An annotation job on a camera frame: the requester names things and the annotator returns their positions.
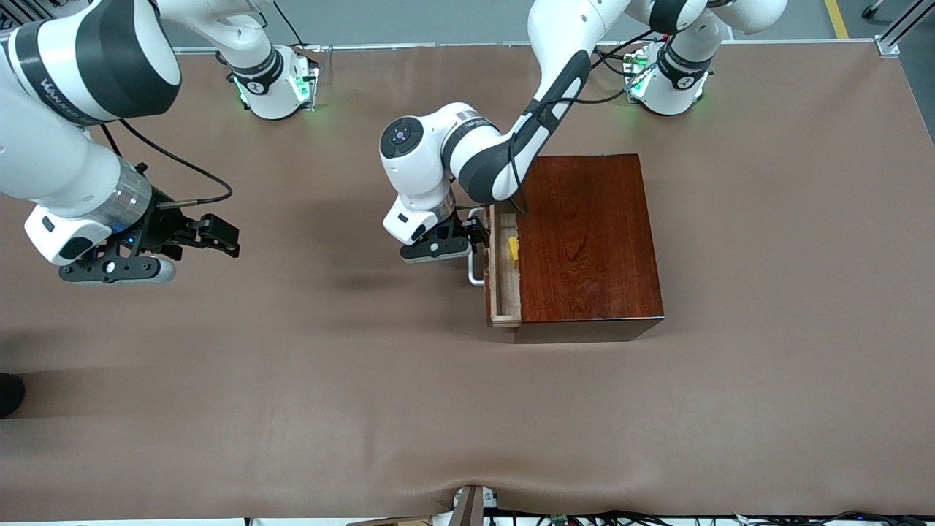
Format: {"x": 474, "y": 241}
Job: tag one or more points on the yellow block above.
{"x": 514, "y": 248}

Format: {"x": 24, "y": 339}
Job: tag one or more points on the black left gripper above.
{"x": 454, "y": 229}

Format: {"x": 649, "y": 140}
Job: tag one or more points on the brown table cover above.
{"x": 767, "y": 402}

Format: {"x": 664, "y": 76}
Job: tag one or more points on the black rounded object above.
{"x": 9, "y": 394}

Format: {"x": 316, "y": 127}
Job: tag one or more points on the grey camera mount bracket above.
{"x": 467, "y": 508}

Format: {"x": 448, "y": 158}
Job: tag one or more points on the aluminium frame post with bracket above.
{"x": 887, "y": 45}

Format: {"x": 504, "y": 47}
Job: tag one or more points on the dark brown wooden cabinet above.
{"x": 584, "y": 241}

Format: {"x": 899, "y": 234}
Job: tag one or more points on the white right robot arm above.
{"x": 73, "y": 73}

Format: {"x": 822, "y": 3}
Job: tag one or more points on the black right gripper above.
{"x": 162, "y": 223}

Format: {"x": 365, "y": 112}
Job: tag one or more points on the brown cardboard piece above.
{"x": 394, "y": 521}

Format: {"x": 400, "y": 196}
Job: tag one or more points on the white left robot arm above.
{"x": 482, "y": 157}

